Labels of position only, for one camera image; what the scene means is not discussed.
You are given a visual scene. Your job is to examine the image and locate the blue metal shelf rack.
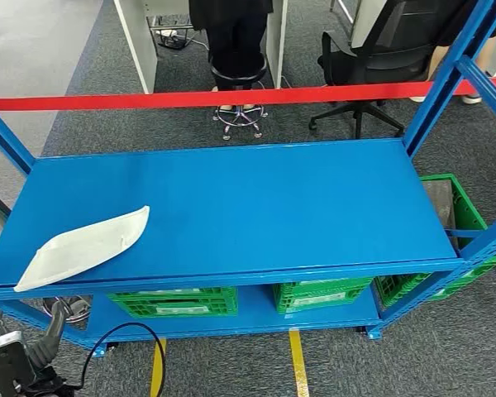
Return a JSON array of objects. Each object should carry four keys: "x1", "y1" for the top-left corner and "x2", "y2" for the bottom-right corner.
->
[{"x1": 0, "y1": 0, "x2": 496, "y2": 357}]

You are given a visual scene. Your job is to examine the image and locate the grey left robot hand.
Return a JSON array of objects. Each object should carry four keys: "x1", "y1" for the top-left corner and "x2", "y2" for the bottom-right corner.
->
[{"x1": 0, "y1": 299, "x2": 72, "y2": 371}]

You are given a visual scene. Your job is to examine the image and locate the white curved plastic part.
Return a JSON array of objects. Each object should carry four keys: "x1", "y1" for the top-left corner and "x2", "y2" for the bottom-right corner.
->
[{"x1": 13, "y1": 205, "x2": 150, "y2": 293}]

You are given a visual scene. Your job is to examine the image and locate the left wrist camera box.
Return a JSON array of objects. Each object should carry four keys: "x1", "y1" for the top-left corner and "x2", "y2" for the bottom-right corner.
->
[{"x1": 0, "y1": 330, "x2": 37, "y2": 397}]

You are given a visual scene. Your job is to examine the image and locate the red barrier tape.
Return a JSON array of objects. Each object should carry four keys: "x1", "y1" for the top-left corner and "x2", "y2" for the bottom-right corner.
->
[{"x1": 0, "y1": 76, "x2": 496, "y2": 112}]

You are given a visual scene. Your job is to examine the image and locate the black cable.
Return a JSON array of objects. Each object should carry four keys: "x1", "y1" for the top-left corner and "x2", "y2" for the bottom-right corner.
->
[{"x1": 80, "y1": 322, "x2": 166, "y2": 397}]

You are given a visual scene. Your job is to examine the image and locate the white desk panel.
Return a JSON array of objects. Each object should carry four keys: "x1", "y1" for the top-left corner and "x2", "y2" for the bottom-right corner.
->
[{"x1": 330, "y1": 0, "x2": 387, "y2": 50}]

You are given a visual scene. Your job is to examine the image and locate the black round stool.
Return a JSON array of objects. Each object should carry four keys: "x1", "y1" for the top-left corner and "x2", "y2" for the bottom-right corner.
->
[{"x1": 209, "y1": 55, "x2": 269, "y2": 141}]

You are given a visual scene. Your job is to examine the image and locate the person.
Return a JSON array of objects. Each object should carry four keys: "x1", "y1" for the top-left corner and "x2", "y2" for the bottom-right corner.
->
[
  {"x1": 409, "y1": 0, "x2": 496, "y2": 105},
  {"x1": 189, "y1": 0, "x2": 273, "y2": 111}
]

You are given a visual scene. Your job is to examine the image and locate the grey plastic liner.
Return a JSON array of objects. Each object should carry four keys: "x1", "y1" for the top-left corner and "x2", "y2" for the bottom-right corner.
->
[{"x1": 422, "y1": 180, "x2": 459, "y2": 251}]

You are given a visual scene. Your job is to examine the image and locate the black wire cable tray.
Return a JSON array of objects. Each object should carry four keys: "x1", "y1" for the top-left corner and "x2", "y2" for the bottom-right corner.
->
[{"x1": 147, "y1": 15, "x2": 195, "y2": 50}]

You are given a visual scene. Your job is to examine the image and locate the black office chair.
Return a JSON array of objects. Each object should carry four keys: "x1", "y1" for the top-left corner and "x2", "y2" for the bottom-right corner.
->
[{"x1": 309, "y1": 0, "x2": 468, "y2": 139}]

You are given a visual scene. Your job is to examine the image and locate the white office desk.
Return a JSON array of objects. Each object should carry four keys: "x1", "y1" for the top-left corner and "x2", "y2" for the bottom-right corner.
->
[{"x1": 113, "y1": 0, "x2": 289, "y2": 95}]

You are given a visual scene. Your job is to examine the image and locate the green plastic crate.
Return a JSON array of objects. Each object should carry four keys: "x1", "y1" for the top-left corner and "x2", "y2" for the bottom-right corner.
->
[
  {"x1": 374, "y1": 174, "x2": 496, "y2": 309},
  {"x1": 272, "y1": 276, "x2": 373, "y2": 314},
  {"x1": 107, "y1": 286, "x2": 239, "y2": 319}
]

